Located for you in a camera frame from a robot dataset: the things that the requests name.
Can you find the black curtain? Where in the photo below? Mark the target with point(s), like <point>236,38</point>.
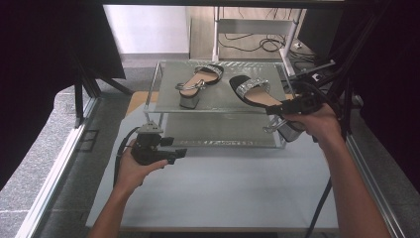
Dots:
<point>39,66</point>
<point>393,82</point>

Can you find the black metal stand legs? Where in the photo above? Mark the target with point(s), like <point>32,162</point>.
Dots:
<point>78,99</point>
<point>348,95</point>

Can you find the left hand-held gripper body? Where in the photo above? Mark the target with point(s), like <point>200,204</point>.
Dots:
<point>147,150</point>

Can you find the two-tier metal shoe rack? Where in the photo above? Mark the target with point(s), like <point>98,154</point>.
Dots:
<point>224,130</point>

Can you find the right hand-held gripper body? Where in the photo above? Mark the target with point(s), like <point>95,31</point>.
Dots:
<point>307,102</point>

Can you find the pale blue table mat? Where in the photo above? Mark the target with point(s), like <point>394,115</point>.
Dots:
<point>231,188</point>

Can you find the wooden table board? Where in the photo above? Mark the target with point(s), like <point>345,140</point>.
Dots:
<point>138,99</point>

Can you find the white power strip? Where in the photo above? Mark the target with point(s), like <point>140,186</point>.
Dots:
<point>317,77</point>

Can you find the person's right hand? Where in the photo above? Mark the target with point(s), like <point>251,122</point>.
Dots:
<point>320,125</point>

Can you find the white metal stand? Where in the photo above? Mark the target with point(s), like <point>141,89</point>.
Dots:
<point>254,25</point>

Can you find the aluminium frame rail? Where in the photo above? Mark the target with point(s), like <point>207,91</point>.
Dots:
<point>373,188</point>
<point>52,178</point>

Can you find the person's left hand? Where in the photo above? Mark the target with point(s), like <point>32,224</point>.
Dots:
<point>132,175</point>

